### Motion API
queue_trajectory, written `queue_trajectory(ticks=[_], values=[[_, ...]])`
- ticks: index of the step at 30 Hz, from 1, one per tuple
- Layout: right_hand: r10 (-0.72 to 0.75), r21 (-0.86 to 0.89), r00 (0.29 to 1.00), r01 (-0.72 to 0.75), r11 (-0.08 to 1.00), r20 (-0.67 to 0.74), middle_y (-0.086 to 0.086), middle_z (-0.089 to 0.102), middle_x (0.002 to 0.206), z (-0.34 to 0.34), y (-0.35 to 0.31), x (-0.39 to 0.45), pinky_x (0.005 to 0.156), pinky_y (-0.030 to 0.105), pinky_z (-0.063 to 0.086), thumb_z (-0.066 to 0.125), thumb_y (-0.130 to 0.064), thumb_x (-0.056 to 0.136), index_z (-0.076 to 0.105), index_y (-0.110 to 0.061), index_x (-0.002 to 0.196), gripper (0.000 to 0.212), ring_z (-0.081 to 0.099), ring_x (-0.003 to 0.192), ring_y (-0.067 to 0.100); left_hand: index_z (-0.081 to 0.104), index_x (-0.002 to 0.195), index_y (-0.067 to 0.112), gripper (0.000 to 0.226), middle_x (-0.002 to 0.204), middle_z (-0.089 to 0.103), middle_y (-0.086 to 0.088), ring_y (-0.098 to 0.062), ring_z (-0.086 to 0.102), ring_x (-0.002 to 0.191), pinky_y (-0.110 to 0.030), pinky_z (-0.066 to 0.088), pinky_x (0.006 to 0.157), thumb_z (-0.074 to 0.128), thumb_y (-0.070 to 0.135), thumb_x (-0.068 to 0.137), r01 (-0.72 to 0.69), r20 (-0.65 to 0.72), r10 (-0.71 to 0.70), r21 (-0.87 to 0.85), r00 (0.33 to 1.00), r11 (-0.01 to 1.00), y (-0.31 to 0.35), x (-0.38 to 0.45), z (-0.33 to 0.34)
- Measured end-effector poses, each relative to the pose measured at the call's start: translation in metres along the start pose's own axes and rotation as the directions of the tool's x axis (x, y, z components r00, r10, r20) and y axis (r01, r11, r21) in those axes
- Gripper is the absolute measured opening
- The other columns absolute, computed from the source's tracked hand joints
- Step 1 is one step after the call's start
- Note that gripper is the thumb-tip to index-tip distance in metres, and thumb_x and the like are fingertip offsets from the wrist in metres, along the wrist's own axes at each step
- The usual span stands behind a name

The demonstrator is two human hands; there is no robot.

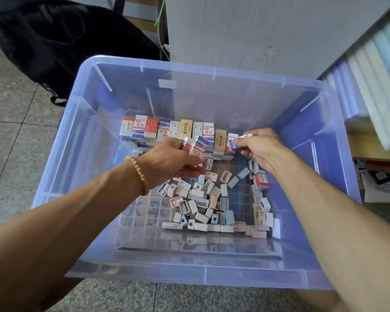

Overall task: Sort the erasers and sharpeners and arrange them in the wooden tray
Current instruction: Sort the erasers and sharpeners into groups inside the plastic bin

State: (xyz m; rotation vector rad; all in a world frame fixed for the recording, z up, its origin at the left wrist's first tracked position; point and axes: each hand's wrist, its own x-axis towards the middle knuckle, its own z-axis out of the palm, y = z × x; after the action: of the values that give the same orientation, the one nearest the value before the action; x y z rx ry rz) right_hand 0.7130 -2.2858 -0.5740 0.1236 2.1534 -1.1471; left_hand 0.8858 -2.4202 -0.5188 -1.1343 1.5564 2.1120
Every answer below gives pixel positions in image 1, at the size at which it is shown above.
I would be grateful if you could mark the person's left hand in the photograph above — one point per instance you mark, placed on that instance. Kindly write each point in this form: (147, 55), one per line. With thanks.
(169, 162)

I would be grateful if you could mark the person's right hand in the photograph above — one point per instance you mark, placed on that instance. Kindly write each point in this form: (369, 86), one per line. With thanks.
(263, 149)

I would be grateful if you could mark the small white eraser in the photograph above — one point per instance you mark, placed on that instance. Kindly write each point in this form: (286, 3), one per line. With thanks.
(246, 135)

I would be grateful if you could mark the blue striped eraser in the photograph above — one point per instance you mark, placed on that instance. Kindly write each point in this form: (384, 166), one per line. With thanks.
(196, 145)

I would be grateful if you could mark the row of erasers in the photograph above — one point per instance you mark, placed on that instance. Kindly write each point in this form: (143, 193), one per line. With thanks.
(166, 128)

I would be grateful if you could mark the clear plastic storage bin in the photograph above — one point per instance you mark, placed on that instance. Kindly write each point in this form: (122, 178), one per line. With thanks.
(312, 159)

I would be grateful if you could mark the pile of boxed erasers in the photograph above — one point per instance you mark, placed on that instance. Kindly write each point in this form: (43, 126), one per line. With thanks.
(214, 201)

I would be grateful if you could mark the person's right forearm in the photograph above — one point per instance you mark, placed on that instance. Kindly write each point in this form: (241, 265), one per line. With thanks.
(338, 237)

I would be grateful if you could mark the person's left forearm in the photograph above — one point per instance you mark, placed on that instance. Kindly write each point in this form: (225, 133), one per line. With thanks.
(52, 243)

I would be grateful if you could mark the cardboard box with papers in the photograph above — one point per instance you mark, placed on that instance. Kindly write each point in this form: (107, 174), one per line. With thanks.
(140, 22)

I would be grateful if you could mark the white cabinet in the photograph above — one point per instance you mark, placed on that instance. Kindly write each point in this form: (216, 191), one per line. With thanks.
(279, 29)

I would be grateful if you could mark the stack of white blue books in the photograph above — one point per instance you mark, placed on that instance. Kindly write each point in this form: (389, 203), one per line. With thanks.
(374, 87)

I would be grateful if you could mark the black backpack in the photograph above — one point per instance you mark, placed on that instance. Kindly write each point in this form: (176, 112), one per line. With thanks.
(65, 39)

